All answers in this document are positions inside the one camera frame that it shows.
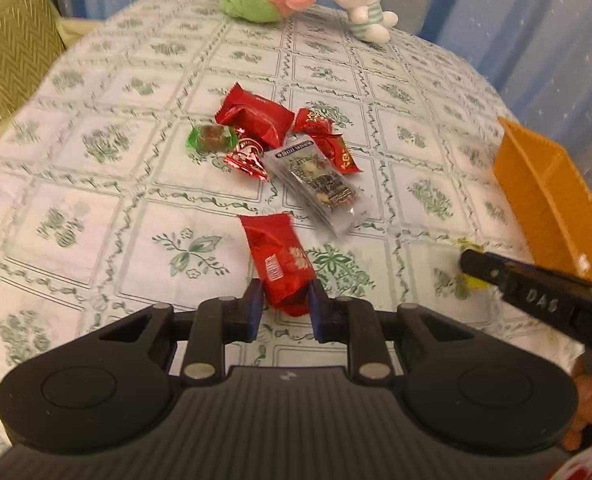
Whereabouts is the large plain red snack packet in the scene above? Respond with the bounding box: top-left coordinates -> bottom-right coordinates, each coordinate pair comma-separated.
215,82 -> 295,150

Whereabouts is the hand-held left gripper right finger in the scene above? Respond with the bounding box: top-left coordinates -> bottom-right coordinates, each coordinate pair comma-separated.
308,280 -> 482,384

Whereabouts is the green brown candy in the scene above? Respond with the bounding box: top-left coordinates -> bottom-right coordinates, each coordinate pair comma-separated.
185,122 -> 239,153

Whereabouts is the green floral tablecloth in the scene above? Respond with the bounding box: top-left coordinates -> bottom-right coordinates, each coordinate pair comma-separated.
0,0 -> 592,480

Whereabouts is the red white printed cloth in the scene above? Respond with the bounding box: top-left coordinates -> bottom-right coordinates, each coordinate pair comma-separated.
546,440 -> 592,480

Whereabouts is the green zigzag cushion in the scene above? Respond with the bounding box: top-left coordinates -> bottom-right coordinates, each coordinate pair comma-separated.
0,0 -> 67,123

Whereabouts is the yellow green candy wrapper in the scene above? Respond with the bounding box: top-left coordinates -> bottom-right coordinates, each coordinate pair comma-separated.
446,237 -> 488,293

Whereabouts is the small red candy packet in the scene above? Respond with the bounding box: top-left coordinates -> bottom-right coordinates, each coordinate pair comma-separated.
293,107 -> 333,137

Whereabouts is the shiny red foil candy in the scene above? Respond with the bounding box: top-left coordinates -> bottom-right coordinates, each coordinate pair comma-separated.
223,139 -> 271,181

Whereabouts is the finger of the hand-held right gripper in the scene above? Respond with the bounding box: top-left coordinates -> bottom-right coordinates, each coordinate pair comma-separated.
460,249 -> 515,302

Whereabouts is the red candy packet gold print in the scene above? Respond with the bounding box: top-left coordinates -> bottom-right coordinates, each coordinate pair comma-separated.
318,132 -> 364,176

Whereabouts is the orange plastic tray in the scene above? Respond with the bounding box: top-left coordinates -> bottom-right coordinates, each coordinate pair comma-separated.
492,116 -> 592,278

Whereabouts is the red snack packet white print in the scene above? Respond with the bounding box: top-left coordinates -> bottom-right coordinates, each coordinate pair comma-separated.
239,212 -> 313,317

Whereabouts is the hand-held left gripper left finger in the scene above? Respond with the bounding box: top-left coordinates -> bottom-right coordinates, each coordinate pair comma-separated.
96,279 -> 265,382

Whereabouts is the clear packet of seeds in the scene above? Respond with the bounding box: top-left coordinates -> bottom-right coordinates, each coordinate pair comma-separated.
267,132 -> 367,238

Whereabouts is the light green sofa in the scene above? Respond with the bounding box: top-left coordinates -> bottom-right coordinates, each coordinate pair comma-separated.
0,14 -> 110,133

